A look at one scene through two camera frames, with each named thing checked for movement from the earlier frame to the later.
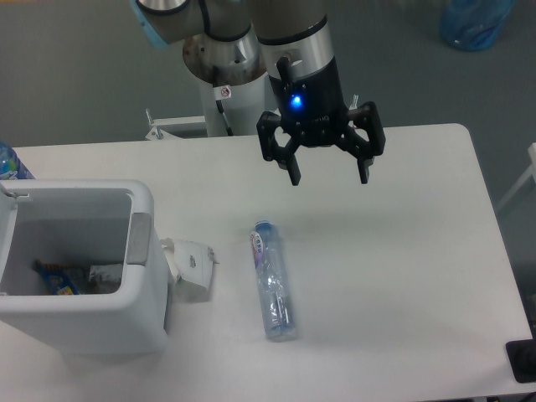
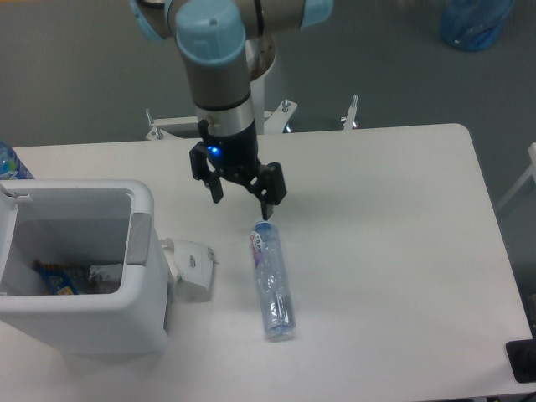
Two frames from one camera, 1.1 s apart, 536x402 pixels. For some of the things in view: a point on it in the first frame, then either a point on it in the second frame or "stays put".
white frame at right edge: x=532 y=153 stays put
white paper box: x=192 y=264 stays put
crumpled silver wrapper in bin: x=110 y=272 stays put
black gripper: x=315 y=110 -> x=237 y=154
